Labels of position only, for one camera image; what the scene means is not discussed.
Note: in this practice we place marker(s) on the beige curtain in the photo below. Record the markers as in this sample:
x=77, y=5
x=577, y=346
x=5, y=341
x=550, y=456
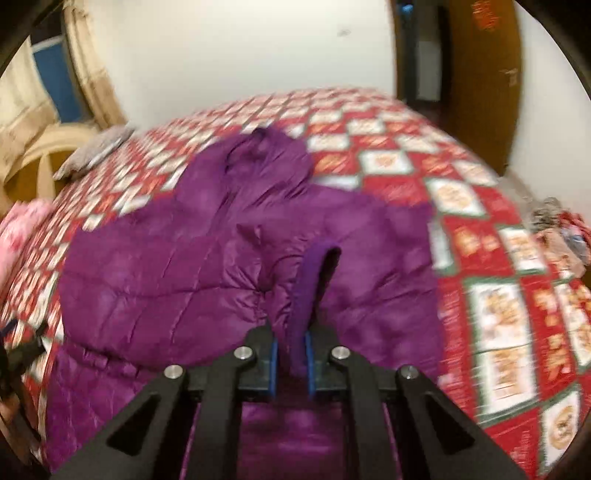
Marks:
x=92, y=64

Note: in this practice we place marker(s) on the pink cloth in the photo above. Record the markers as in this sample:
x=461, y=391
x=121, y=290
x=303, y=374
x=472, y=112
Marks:
x=21, y=230

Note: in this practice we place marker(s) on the red printed blanket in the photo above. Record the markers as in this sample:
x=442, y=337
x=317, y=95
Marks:
x=485, y=277

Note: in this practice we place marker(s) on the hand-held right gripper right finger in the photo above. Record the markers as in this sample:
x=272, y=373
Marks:
x=309, y=364

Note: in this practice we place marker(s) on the purple puffer jacket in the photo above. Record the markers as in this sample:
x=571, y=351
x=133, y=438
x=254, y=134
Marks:
x=184, y=277

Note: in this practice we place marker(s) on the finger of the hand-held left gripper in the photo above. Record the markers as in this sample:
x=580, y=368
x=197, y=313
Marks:
x=23, y=355

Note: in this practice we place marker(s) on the blue window panel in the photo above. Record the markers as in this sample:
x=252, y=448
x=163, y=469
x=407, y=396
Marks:
x=53, y=74

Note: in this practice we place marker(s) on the pile of clothes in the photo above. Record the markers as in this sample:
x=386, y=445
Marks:
x=561, y=230

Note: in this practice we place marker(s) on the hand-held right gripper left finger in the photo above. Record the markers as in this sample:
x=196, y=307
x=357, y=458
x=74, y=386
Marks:
x=274, y=364

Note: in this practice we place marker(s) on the grey white small cloth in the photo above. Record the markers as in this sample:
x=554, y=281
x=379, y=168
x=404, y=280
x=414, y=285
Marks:
x=94, y=150

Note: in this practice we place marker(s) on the brown wooden door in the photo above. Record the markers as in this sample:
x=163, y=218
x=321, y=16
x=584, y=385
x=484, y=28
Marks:
x=480, y=78

